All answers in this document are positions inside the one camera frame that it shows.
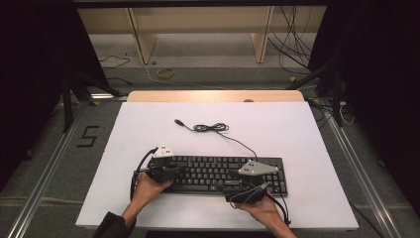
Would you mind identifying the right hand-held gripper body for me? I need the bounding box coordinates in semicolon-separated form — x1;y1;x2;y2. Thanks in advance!
223;160;280;205

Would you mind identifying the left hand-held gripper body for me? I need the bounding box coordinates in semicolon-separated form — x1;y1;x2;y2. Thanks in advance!
146;143;176;183

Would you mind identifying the black computer keyboard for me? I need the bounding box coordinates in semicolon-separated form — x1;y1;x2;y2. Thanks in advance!
152;155;289;197

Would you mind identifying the person's left hand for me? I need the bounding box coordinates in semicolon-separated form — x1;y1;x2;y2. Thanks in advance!
131;171;174;213

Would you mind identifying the person's right hand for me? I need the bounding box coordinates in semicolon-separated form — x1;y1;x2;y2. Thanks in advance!
235;194;282;227

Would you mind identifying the person's dark long-sleeved top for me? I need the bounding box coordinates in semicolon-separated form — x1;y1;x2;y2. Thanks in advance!
91;211;137;238

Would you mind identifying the yellow tape roll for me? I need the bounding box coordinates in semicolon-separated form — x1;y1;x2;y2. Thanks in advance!
157;66;175;79

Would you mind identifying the black metal stand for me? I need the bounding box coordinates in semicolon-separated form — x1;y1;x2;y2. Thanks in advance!
284;54;346;129
59;69;124;134

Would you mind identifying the light wooden shelf unit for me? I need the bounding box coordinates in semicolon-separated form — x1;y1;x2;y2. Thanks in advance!
77;6;329;65

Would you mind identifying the black overhead beam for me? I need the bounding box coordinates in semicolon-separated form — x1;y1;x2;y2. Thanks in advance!
70;0;333;9

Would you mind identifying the left hand-held gripper black cable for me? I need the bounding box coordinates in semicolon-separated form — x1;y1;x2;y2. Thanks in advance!
129;147;159;201

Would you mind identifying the hand-held gripper black cable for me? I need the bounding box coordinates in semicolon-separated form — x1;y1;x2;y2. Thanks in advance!
262;190;292;226
129;147;159;201

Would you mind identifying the right hand-held gripper black cable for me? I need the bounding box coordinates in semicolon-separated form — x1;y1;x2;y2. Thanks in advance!
262;190;292;226

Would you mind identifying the black keyboard cable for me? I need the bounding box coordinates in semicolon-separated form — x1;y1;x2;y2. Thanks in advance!
173;118;259;159

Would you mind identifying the white floor cable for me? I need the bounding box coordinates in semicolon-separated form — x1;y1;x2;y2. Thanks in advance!
142;61;288;91

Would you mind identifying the aluminium floor rail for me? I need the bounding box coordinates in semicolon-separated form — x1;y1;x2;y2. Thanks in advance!
5;98;90;238
321;105;402;238

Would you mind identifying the thin black floor cable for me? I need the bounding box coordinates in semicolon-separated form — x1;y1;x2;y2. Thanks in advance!
98;54;132;69

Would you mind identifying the bundle of black hanging cables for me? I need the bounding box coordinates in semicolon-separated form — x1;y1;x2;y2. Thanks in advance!
266;5;319;76

